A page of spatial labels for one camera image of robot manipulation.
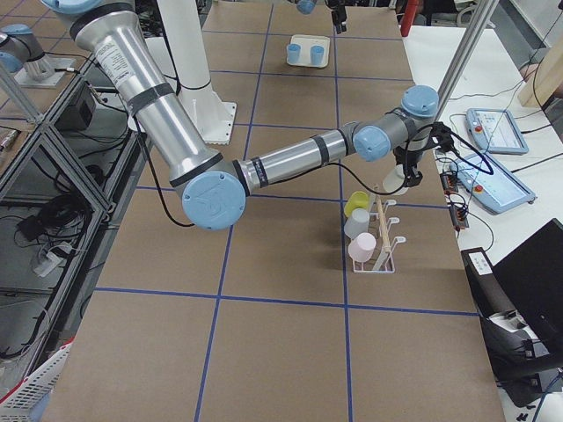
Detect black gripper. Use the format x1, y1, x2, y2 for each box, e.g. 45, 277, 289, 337
393, 145, 424, 188

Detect cream plastic cup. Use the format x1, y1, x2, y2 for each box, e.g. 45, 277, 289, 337
383, 167, 408, 195

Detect blue plastic cup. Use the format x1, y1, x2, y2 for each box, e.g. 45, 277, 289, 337
286, 43, 301, 65
310, 45, 325, 67

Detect yellow plastic cup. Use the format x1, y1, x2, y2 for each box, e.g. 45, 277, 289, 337
344, 191, 369, 218

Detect white translucent plastic cup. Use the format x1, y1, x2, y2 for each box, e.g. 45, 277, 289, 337
344, 207, 370, 239

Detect pink plastic cup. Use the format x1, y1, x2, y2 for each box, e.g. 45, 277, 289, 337
347, 232, 377, 263

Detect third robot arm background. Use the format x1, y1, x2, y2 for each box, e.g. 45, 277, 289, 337
1, 24, 62, 88

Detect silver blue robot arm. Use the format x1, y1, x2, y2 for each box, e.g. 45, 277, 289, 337
45, 1, 439, 230
296, 0, 347, 34

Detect cream plastic tray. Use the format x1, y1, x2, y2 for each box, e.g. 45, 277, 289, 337
289, 34, 331, 69

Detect near teach pendant tablet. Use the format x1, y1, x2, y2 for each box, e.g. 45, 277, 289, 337
450, 152, 537, 215

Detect teach pendant tablet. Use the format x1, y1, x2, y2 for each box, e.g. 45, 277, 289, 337
466, 108, 529, 156
450, 152, 537, 215

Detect far teach pendant tablet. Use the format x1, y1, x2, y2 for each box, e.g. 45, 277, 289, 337
466, 108, 529, 156

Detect black laptop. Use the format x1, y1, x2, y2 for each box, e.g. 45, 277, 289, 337
461, 219, 562, 407

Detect white perforated basket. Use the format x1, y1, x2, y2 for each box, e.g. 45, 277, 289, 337
1, 338, 75, 421

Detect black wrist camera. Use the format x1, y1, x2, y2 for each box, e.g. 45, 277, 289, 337
429, 121, 456, 153

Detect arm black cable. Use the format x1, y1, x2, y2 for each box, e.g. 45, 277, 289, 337
140, 122, 495, 229

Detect white wire cup rack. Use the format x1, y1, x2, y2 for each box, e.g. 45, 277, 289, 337
345, 193, 406, 273

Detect aluminium frame post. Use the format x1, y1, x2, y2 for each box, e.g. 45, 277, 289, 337
435, 0, 499, 119

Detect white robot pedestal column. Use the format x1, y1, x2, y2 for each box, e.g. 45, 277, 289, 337
157, 0, 237, 145

